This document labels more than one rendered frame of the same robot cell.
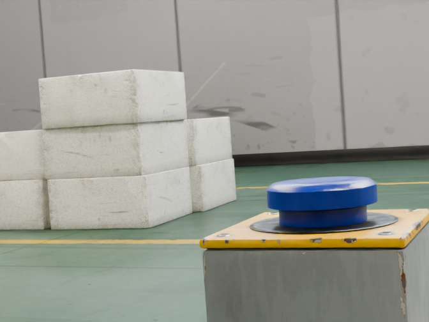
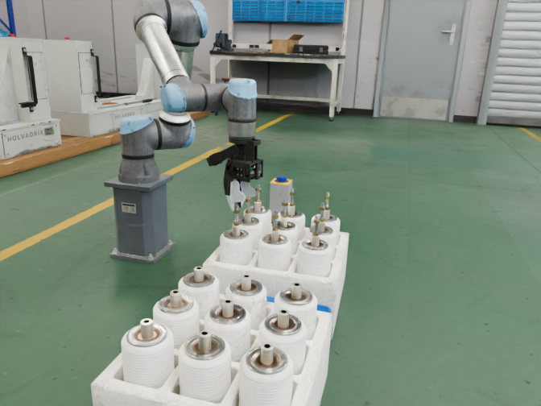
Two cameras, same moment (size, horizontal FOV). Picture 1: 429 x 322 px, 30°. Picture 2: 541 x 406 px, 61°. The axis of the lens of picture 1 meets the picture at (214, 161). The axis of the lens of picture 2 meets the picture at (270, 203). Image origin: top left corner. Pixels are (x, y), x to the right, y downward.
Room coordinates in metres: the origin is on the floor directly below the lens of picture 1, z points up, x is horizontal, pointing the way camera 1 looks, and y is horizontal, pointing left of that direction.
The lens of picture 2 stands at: (0.00, -1.66, 0.77)
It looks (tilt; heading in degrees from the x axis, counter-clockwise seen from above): 18 degrees down; 81
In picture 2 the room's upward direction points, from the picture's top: 2 degrees clockwise
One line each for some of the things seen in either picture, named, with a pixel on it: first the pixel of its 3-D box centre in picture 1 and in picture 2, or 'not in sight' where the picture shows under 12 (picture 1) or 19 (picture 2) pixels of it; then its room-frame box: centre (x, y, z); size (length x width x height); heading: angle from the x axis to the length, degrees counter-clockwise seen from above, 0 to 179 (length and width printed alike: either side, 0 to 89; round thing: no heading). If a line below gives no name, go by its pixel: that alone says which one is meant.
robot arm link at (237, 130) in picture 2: not in sight; (242, 129); (0.11, -0.41, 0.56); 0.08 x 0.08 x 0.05
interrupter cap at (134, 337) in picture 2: not in sight; (146, 334); (-0.11, -0.89, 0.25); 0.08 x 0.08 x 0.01
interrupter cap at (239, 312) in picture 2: not in sight; (228, 313); (0.05, -0.83, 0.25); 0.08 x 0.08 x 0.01
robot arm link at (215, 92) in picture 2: not in sight; (220, 97); (0.05, -0.32, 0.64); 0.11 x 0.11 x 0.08; 23
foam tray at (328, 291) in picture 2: not in sight; (281, 271); (0.25, -0.33, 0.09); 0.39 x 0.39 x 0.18; 68
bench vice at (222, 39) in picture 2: not in sight; (222, 41); (0.28, 4.32, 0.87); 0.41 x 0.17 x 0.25; 66
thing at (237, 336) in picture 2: not in sight; (227, 351); (0.05, -0.83, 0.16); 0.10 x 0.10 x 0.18
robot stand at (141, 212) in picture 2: not in sight; (141, 216); (-0.23, 0.06, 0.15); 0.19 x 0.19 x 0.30; 66
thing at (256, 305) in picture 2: not in sight; (245, 321); (0.09, -0.72, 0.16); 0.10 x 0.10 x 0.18
